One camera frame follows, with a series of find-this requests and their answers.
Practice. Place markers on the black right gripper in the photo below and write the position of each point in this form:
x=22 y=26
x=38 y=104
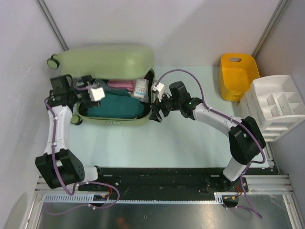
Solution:
x=157 y=106

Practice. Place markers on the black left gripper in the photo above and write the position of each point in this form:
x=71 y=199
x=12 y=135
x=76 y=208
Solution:
x=86 y=80

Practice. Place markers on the green hard-shell suitcase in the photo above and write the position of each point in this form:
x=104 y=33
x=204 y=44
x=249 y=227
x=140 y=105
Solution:
x=108 y=62

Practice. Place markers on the teal garment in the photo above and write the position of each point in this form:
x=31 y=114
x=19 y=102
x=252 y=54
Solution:
x=117 y=106

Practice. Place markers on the yellow plastic basket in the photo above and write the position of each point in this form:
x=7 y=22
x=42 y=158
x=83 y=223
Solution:
x=236 y=73

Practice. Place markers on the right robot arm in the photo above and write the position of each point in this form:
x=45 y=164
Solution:
x=245 y=138

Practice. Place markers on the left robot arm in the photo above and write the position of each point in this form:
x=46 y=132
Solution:
x=58 y=166

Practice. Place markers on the grey folded garment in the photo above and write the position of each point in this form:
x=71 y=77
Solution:
x=103 y=84

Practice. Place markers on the pink folded garment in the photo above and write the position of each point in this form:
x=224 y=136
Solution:
x=124 y=84

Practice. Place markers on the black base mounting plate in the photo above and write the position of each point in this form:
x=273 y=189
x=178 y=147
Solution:
x=163 y=184

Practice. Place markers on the white plastic drawer organizer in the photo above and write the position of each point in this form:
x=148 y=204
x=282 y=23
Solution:
x=276 y=105

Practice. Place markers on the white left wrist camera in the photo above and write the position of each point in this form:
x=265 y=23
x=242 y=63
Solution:
x=96 y=92

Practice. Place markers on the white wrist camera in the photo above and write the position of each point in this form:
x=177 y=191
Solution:
x=158 y=88
x=96 y=92

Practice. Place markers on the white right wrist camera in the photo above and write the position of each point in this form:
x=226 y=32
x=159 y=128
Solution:
x=158 y=88

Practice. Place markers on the aluminium frame rail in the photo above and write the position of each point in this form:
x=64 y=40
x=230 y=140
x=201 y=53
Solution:
x=257 y=184

